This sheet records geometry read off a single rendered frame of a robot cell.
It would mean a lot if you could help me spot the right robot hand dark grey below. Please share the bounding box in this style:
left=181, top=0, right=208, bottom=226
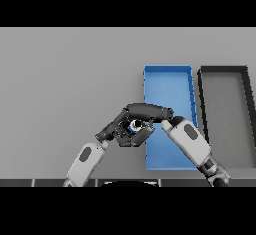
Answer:
left=124, top=102, right=175, bottom=124

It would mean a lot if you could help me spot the left robot hand dark grey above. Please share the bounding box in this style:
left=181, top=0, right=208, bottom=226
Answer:
left=94, top=108, right=134, bottom=148

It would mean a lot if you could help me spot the dark grey bin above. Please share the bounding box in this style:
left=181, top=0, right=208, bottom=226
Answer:
left=196, top=65, right=256, bottom=170

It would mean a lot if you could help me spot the blue pipe with pale ring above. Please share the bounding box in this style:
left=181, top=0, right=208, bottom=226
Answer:
left=128, top=118, right=155, bottom=147

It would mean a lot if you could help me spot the blue bin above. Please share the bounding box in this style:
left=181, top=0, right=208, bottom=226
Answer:
left=142, top=64, right=200, bottom=172

